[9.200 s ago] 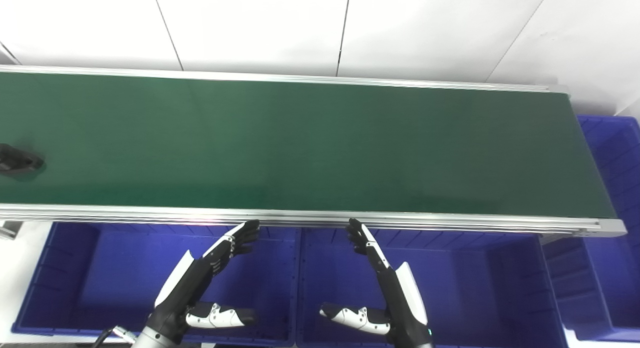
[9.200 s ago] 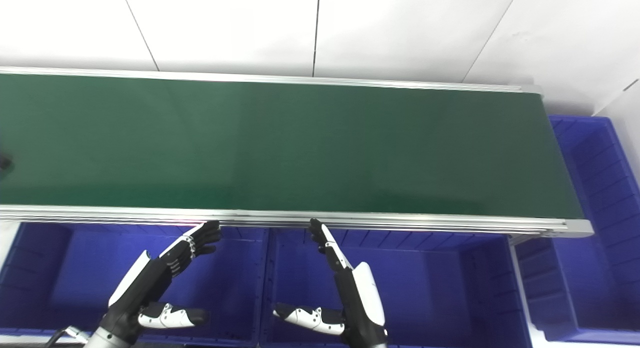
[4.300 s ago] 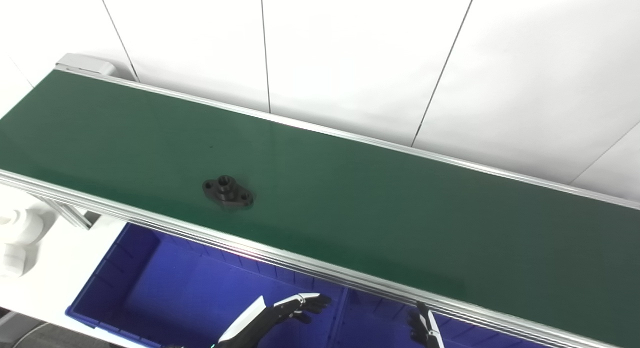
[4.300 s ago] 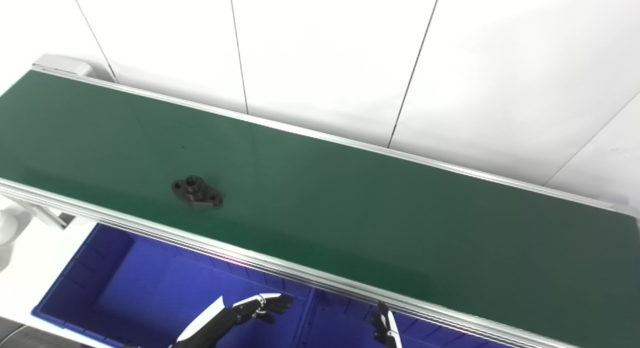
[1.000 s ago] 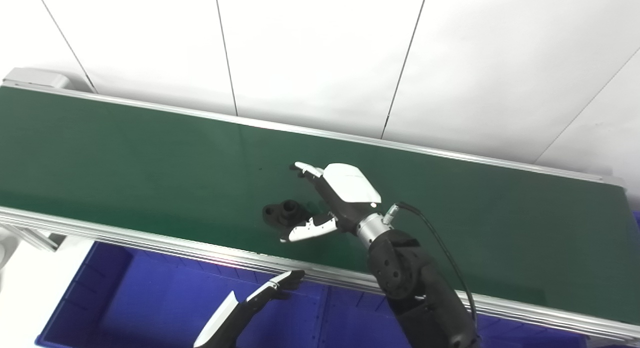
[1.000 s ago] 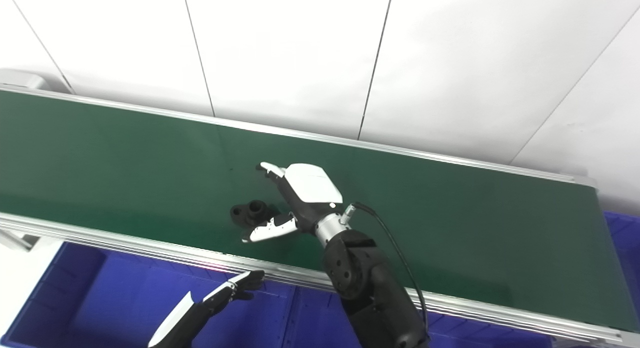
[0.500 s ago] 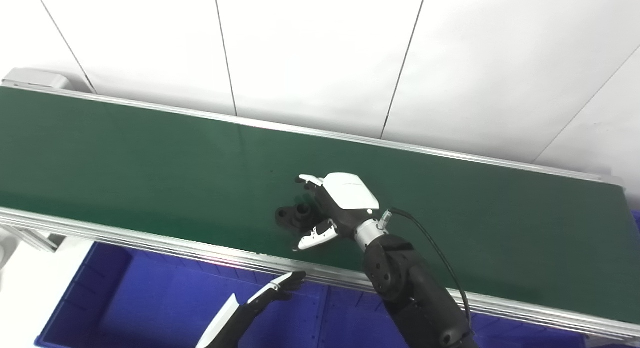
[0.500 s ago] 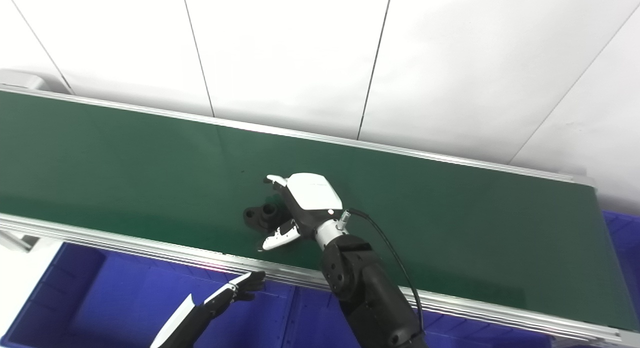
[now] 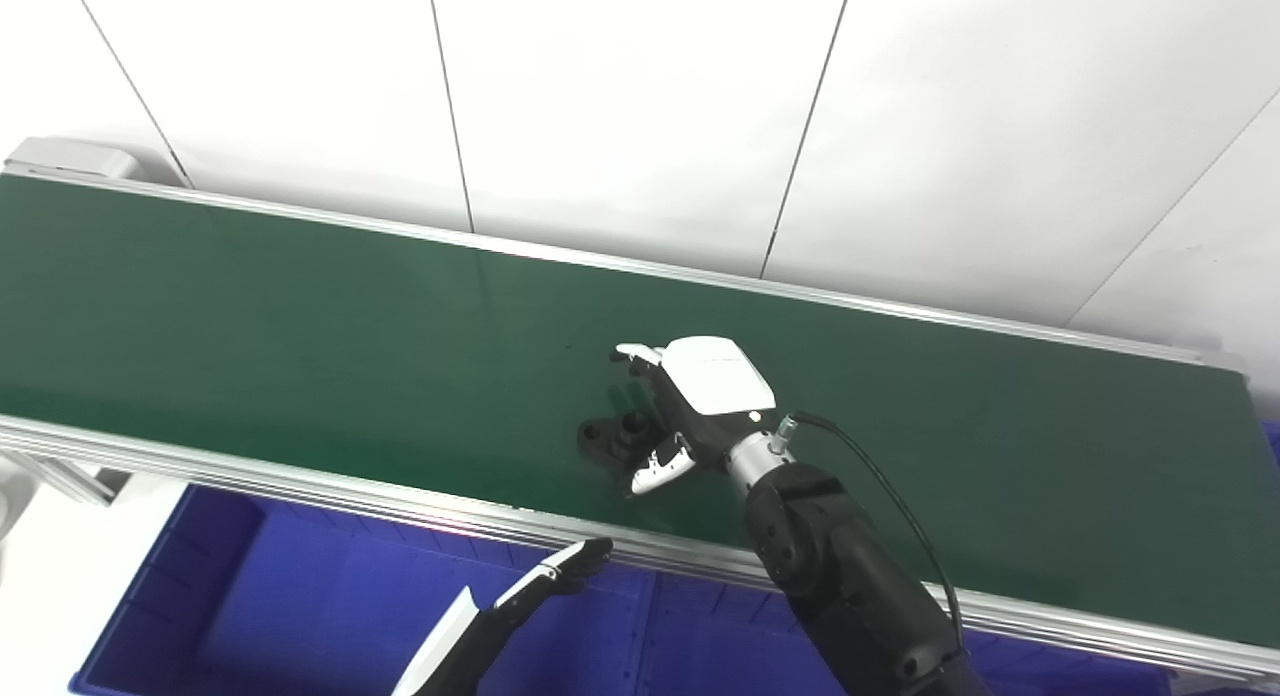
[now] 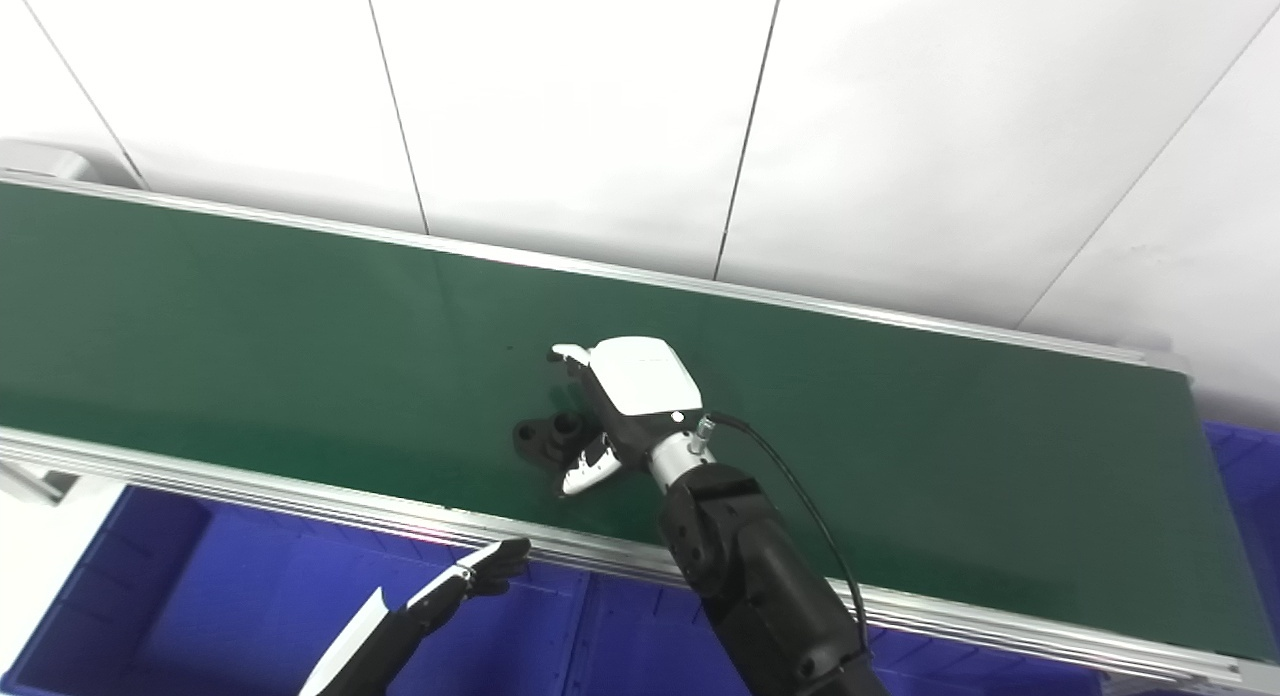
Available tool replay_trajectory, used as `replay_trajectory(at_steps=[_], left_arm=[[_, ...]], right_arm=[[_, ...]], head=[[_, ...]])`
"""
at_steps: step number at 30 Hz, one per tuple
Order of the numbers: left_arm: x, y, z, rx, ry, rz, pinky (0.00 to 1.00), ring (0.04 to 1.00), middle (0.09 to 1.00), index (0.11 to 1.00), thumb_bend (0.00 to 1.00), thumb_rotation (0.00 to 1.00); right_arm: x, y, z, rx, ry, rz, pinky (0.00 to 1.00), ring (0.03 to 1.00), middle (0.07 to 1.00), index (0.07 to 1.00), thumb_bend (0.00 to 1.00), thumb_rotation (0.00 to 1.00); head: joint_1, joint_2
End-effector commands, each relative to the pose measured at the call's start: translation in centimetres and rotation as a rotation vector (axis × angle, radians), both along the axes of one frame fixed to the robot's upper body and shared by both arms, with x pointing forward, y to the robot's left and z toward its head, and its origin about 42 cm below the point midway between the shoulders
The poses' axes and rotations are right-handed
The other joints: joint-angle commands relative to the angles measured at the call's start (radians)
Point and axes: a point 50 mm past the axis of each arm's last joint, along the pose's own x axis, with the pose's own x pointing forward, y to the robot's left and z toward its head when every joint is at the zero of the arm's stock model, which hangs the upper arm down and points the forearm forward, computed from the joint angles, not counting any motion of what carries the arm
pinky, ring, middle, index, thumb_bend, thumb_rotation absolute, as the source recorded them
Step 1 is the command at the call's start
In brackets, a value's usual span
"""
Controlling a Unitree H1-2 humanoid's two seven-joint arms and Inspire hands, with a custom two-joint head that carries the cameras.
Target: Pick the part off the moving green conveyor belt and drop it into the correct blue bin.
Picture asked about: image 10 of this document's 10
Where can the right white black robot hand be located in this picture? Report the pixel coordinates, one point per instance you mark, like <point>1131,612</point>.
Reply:
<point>640,381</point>

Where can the grey conveyor end housing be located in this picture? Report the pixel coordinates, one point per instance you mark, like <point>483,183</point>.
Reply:
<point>50,162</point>

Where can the blue plastic bin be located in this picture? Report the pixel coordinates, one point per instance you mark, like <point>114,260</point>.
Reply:
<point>1250,496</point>
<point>640,641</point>
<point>200,596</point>

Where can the aluminium conveyor side rail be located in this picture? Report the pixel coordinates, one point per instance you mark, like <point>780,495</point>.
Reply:
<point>500,256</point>
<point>300,491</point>

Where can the black metal flange part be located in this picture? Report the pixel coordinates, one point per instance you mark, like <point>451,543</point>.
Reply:
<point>540,438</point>

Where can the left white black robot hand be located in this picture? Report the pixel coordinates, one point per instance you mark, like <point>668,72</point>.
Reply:
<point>400,626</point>

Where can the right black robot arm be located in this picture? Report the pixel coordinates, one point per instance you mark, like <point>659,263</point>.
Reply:
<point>760,576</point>

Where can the aluminium conveyor support bracket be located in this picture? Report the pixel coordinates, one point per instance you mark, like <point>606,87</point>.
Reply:
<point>35,484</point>

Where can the green conveyor belt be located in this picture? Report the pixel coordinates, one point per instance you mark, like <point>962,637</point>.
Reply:
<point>300,326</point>

